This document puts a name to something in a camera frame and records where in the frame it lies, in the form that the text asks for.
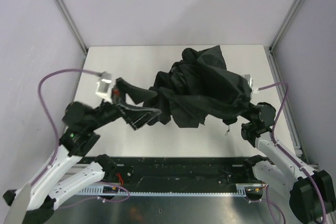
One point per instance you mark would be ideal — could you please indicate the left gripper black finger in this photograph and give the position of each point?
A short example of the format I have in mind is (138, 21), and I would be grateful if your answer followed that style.
(137, 95)
(149, 114)

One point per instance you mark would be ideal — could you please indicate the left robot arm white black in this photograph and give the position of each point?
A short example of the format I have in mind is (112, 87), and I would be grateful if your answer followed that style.
(37, 201)

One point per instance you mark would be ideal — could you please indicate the slotted grey cable duct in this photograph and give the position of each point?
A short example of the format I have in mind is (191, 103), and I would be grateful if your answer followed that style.
(235, 190)

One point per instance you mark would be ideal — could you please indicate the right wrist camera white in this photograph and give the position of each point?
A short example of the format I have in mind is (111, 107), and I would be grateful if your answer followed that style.
(254, 89)

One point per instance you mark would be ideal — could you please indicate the left aluminium frame post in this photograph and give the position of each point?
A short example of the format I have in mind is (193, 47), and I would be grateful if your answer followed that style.
(60, 4)

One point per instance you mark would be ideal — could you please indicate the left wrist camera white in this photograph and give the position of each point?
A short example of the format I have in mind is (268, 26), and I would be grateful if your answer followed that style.
(103, 89)

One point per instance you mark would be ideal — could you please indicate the left aluminium table rail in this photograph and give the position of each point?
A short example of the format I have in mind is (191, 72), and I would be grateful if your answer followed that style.
(75, 89)

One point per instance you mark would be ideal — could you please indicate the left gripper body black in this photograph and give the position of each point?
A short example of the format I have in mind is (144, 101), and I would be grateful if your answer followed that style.
(121, 106)

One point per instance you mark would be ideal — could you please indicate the right aluminium frame post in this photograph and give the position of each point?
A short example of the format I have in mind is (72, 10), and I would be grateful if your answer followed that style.
(289, 17)

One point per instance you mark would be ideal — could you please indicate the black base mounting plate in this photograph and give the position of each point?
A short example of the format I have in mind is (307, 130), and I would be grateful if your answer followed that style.
(220, 170)

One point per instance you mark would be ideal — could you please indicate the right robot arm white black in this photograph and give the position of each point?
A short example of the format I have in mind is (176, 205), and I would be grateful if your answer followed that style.
(310, 192)

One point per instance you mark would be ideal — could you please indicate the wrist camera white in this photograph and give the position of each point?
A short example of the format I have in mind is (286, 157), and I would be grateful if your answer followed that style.
(254, 89)
(103, 89)

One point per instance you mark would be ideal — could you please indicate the aluminium frame post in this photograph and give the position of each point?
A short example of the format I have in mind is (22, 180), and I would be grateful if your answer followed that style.
(60, 4)
(289, 17)

